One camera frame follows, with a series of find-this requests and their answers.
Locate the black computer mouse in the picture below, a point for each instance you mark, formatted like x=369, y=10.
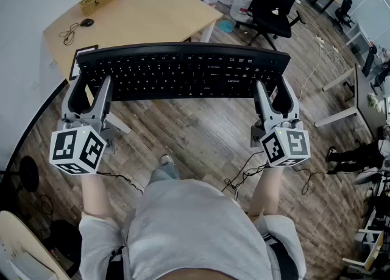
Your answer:
x=86, y=22

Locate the white and wood shelf unit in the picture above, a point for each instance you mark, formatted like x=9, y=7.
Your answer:
x=370, y=251

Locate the person's left forearm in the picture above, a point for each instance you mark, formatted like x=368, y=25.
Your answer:
x=94, y=193

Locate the light wooden round table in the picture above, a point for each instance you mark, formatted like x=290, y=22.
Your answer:
x=21, y=242

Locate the white pad with black frame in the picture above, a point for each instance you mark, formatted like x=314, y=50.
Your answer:
x=75, y=65

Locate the wooden desk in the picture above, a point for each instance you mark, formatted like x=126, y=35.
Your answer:
x=146, y=13

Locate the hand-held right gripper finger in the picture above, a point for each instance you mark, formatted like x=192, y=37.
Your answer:
x=264, y=102
x=294, y=105

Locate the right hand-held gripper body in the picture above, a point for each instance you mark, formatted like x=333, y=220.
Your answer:
x=286, y=147

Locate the person's right forearm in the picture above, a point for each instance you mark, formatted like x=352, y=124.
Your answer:
x=268, y=190

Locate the black round stand base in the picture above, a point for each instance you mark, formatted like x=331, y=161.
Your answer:
x=29, y=173

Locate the person's leg with shoe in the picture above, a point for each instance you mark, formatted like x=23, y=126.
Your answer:
x=164, y=172

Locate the black bag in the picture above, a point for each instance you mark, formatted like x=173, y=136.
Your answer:
x=65, y=242

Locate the small black office chair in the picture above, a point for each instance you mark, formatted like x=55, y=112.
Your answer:
x=345, y=12

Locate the white power strip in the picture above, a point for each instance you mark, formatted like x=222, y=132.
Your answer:
x=320, y=41
x=335, y=49

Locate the large black office chair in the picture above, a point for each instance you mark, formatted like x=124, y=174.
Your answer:
x=274, y=7

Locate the black keyboard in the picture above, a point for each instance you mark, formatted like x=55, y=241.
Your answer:
x=182, y=68

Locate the person's grey shirt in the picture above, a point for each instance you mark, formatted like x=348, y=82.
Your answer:
x=195, y=230

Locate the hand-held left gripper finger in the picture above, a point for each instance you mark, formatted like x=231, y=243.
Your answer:
x=102, y=99
x=67, y=102

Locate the white-legged grey table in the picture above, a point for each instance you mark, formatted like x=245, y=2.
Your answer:
x=338, y=115

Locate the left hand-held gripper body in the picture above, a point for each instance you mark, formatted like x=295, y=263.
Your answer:
x=76, y=147

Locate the blue cloth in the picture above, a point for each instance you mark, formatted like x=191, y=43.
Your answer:
x=226, y=26

